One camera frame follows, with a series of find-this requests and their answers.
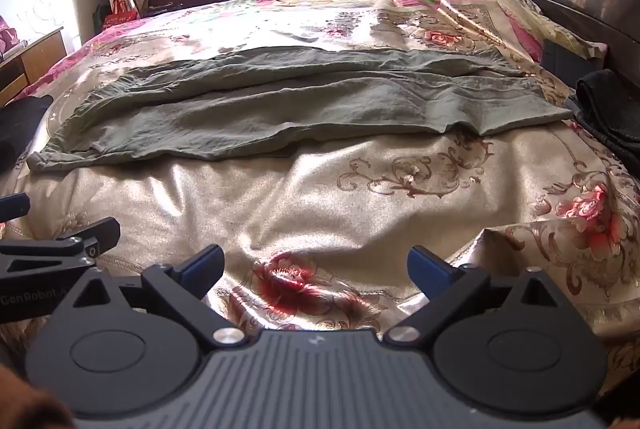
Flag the floral bed blanket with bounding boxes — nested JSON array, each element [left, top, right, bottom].
[[0, 0, 640, 390]]

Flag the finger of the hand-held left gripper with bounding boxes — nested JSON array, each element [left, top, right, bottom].
[[0, 192, 31, 224], [0, 217, 122, 278]]

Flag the black folded clothes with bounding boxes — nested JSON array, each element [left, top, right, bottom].
[[565, 69, 640, 180]]

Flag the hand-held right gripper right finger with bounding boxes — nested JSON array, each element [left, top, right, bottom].
[[384, 246, 571, 351]]

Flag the red bag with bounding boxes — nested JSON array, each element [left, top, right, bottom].
[[102, 0, 140, 30]]

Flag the pink cloth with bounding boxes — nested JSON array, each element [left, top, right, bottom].
[[0, 16, 26, 60]]

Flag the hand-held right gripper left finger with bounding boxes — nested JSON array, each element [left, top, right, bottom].
[[62, 245, 247, 352]]

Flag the wooden cabinet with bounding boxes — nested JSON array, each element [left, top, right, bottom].
[[0, 26, 68, 107]]

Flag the dark box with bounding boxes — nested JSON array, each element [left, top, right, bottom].
[[542, 38, 608, 85]]

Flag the grey-green pants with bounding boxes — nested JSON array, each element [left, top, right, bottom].
[[26, 44, 575, 172]]

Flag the black cloth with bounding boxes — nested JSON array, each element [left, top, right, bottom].
[[0, 95, 53, 175]]

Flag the brown fuzzy cloth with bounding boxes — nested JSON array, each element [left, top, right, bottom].
[[0, 364, 76, 429]]

